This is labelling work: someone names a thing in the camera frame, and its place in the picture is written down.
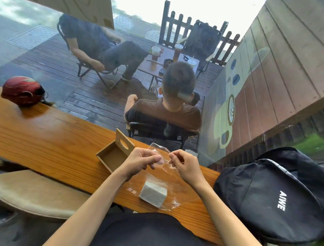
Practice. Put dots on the beige paper window poster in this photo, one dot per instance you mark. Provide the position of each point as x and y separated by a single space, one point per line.
83 10

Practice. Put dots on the wooden tissue box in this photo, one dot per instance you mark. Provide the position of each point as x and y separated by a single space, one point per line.
112 155

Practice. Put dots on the tan cushioned stool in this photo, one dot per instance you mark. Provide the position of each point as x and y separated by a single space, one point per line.
38 192

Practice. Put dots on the clear plastic zip bag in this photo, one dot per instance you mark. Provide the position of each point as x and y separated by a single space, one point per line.
177 187

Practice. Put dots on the dark wooden picket fence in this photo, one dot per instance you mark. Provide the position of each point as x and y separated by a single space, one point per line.
165 25

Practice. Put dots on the clear plastic drink cup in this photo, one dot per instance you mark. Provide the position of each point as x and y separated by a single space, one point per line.
192 62
155 52
178 52

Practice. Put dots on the black fabric folding chair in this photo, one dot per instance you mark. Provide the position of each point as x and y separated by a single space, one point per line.
202 40

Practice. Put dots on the black metal folding chair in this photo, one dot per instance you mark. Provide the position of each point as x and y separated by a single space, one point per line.
86 66

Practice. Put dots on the person's left forearm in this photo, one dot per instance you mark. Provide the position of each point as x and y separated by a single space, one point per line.
88 210

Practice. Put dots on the small brown outdoor table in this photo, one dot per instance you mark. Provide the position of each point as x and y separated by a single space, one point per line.
152 68

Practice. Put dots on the person's right forearm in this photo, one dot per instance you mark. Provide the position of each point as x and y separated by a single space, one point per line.
222 218

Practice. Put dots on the white napkin stack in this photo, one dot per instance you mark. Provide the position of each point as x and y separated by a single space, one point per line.
153 193

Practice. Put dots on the person's black shirt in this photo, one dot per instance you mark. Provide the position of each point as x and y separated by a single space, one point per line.
152 230

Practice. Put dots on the black sunglasses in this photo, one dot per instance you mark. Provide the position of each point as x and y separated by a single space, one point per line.
186 58

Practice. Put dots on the red helmet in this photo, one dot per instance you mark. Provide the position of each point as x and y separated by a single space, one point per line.
21 90

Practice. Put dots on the black round ashtray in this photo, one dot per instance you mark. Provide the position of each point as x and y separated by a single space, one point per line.
167 62

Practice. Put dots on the black chair wooden armrest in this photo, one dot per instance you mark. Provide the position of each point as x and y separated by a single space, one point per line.
152 130

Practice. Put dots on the person's left hand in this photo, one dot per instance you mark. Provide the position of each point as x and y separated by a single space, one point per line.
139 162

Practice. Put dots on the black backpack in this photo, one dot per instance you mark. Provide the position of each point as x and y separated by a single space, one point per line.
265 192

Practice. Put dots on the person's right hand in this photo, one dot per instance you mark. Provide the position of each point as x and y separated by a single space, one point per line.
188 169

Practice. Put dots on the small white card stand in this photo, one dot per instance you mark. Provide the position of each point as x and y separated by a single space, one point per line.
191 153

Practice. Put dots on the slim wooden stick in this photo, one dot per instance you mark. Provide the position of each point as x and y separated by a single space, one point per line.
154 62

